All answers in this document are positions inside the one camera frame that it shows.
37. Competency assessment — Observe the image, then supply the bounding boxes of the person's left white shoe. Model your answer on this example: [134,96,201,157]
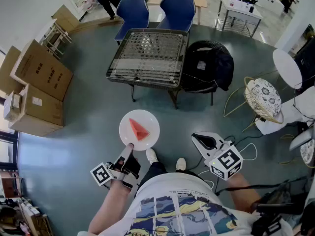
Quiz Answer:
[145,148,158,165]

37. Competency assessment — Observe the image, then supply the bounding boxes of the person's right forearm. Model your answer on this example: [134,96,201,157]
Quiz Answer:
[226,173,262,215]

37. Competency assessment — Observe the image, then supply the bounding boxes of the white wooden chairs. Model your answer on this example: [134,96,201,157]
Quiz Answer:
[34,18,73,59]

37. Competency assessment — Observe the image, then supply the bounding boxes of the white round plate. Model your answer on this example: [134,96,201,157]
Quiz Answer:
[119,109,161,152]

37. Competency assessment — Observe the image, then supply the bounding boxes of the cardboard box with white label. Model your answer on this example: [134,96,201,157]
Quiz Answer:
[8,83,65,138]

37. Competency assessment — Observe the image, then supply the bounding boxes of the large flat cardboard box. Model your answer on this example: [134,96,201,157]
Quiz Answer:
[9,39,74,102]

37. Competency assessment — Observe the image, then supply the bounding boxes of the white round table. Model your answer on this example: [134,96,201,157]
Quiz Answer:
[272,49,303,90]

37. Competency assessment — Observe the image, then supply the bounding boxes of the small cardboard box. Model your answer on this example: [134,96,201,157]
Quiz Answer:
[3,90,23,123]

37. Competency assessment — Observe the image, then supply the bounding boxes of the cluttered storage shelf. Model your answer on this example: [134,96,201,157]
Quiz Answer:
[0,176,55,236]

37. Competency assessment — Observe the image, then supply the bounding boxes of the red watermelon slice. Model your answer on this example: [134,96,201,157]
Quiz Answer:
[129,118,151,141]

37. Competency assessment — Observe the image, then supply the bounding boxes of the glass-top wicker table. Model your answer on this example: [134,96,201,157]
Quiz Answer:
[105,28,190,110]

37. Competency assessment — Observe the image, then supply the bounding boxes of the white cloth cover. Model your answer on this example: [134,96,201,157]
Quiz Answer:
[255,86,315,135]

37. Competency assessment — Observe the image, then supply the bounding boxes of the upright cardboard panel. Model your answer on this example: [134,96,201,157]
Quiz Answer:
[51,4,81,33]

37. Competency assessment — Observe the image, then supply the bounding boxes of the yellow cable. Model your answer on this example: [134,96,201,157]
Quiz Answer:
[279,133,315,168]

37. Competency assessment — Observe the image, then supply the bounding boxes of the plain cardboard sheet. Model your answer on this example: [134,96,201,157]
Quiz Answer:
[0,45,22,96]

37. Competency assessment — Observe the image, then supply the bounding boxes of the black jacket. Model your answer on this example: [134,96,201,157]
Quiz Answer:
[183,48,235,92]

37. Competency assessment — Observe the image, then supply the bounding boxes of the person's left forearm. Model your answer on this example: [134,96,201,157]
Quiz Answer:
[87,179,135,236]

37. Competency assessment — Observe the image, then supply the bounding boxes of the person's white printed shirt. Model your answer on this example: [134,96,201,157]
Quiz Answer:
[97,172,294,236]

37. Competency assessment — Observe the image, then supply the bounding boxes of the black wicker chair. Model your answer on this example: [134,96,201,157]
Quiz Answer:
[180,40,235,107]

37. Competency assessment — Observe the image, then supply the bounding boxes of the person's right white shoe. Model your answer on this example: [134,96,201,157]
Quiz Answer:
[175,157,187,171]

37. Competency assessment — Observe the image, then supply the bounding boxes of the blue chair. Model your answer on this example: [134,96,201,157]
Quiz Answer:
[156,0,197,33]
[114,0,150,46]

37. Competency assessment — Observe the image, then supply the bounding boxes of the black chest strap equipment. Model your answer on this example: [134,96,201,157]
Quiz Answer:
[250,179,315,236]

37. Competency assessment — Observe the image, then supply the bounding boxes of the white cable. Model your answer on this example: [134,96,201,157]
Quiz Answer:
[196,141,258,190]

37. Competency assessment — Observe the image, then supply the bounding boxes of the person's white shoe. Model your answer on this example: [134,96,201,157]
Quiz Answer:
[145,148,158,165]
[175,157,187,171]

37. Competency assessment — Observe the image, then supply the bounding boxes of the gold wire chair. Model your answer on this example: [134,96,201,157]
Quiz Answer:
[223,76,284,133]

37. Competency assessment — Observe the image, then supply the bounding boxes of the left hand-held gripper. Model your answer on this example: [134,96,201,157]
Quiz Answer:
[90,143,142,190]

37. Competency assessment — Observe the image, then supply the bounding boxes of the black monitor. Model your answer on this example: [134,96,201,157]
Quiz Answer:
[293,36,315,92]

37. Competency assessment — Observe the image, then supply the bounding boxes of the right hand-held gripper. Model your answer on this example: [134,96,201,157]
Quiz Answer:
[191,131,244,181]

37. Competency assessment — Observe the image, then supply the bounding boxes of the person's black trousers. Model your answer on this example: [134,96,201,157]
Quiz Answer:
[137,161,199,185]

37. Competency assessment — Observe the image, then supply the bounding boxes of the white metal table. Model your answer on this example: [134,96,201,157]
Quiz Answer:
[215,0,264,38]

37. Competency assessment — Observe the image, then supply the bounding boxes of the patterned round seat cushion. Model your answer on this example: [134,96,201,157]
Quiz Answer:
[247,78,282,118]

